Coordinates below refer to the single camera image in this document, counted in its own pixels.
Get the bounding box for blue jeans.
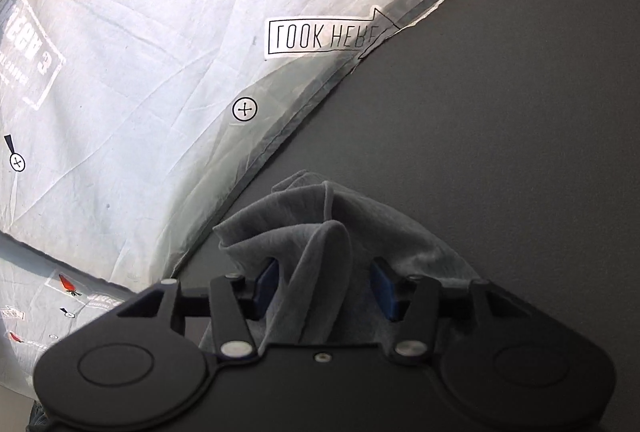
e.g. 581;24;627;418
26;403;58;432

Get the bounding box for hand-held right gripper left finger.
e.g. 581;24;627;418
115;258;280;359

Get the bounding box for grey sweatpants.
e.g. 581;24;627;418
197;169;481;348

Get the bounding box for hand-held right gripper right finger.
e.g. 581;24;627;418
371;258;531;360

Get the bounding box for white backdrop sheet arrow label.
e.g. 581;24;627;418
0;0;541;293

